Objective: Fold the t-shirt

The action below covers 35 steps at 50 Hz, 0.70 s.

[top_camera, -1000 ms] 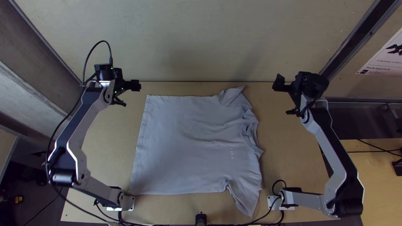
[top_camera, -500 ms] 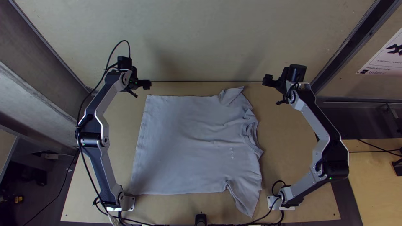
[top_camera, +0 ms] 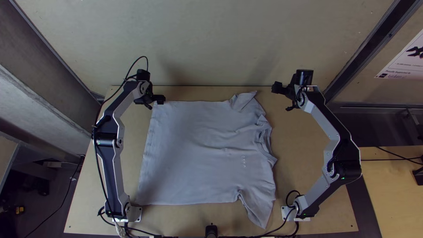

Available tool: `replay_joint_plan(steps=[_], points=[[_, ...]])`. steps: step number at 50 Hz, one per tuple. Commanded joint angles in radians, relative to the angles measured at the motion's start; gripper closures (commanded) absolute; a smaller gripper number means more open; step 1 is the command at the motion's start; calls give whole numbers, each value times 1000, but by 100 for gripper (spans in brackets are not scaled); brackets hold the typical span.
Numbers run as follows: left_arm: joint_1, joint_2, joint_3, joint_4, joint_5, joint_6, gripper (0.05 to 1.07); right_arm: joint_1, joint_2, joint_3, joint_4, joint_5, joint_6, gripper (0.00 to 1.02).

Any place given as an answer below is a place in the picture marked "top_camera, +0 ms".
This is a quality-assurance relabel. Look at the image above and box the white printed wall poster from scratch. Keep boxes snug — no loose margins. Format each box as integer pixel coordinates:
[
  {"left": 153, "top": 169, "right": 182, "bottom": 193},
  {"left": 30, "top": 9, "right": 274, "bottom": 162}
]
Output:
[{"left": 374, "top": 28, "right": 423, "bottom": 81}]

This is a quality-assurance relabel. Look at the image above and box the dark metal wall post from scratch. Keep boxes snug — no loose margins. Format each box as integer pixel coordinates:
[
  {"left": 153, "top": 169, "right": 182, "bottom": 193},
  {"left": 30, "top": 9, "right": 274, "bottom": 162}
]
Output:
[{"left": 322, "top": 0, "right": 418, "bottom": 97}]

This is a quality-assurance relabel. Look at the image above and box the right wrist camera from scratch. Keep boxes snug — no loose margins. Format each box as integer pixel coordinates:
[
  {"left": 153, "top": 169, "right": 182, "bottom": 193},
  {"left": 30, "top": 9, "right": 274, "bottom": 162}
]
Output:
[{"left": 295, "top": 68, "right": 315, "bottom": 86}]

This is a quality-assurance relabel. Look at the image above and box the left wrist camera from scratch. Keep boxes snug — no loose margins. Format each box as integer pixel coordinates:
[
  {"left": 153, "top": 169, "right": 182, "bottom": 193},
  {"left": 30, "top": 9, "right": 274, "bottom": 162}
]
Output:
[{"left": 136, "top": 68, "right": 151, "bottom": 82}]

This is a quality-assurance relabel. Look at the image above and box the light grey t-shirt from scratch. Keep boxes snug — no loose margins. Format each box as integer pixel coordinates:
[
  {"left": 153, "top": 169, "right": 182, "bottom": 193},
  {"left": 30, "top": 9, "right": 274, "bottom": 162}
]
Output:
[{"left": 134, "top": 91, "right": 278, "bottom": 230}]

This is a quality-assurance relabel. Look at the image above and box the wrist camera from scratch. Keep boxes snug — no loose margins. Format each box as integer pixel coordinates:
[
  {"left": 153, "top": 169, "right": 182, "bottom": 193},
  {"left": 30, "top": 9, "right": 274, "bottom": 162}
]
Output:
[
  {"left": 295, "top": 68, "right": 315, "bottom": 86},
  {"left": 136, "top": 68, "right": 151, "bottom": 82}
]

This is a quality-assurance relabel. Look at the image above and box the wooden side table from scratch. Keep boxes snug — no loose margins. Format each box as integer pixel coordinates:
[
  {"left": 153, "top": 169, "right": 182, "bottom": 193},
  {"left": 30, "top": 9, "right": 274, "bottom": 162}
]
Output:
[{"left": 359, "top": 145, "right": 423, "bottom": 238}]

